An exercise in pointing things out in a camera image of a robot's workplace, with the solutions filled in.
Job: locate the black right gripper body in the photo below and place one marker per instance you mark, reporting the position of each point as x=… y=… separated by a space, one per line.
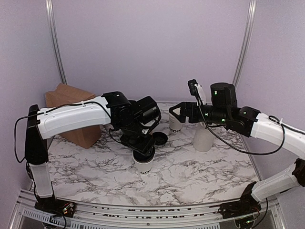
x=209 y=118

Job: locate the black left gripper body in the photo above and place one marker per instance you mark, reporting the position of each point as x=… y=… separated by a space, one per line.
x=137 y=142

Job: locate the white paper coffee cup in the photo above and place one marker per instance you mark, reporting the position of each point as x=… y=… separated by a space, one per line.
x=144 y=168

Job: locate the black plastic cup lid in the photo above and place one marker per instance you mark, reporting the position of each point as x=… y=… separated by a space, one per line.
x=143 y=159

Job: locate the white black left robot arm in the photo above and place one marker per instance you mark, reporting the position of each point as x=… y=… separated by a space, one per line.
x=135 y=119

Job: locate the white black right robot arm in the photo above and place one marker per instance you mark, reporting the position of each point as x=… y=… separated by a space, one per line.
x=249 y=122

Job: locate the brown paper takeout bag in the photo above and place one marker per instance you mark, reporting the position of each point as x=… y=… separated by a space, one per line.
x=65 y=94

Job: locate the white utensil holder cup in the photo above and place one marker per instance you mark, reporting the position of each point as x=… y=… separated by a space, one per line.
x=203 y=139

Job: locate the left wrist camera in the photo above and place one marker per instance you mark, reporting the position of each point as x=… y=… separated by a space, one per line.
x=148 y=127

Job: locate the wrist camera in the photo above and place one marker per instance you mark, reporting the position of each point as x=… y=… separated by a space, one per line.
x=148 y=127
x=196 y=90

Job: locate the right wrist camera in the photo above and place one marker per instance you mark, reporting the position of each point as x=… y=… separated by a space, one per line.
x=196 y=90

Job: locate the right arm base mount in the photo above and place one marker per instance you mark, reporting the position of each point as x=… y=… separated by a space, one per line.
x=245 y=205

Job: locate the right aluminium corner post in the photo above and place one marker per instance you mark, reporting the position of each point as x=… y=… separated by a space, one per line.
x=245 y=42

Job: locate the aluminium corner post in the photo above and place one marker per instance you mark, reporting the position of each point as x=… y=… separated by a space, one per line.
x=245 y=42
x=54 y=40

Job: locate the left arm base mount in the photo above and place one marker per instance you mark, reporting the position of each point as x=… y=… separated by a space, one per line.
x=54 y=205

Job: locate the left aluminium corner post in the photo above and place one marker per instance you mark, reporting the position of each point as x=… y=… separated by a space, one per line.
x=54 y=40

